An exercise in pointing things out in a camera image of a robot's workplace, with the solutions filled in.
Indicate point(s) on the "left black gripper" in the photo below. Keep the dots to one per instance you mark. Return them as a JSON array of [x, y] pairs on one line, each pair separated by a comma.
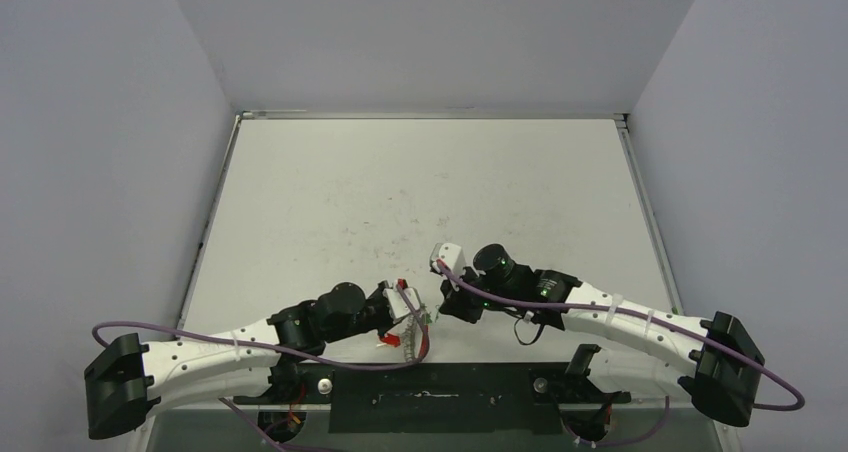
[[378, 292]]

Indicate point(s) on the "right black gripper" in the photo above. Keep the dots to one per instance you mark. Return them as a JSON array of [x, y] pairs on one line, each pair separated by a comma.
[[452, 300]]

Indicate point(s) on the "silver keyring with red grip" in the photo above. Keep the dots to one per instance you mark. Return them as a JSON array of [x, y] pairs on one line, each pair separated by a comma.
[[411, 334]]

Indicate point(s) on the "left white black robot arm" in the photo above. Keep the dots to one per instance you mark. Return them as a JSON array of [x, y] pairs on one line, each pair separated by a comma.
[[131, 380]]

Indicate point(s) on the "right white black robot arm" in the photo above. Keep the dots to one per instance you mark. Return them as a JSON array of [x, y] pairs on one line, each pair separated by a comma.
[[629, 316]]

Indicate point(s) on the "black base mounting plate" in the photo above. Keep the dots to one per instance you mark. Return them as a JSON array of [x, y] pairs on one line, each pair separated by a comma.
[[440, 397]]

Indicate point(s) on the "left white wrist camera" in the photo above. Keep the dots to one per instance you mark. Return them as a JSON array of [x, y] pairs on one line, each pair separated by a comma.
[[402, 299]]

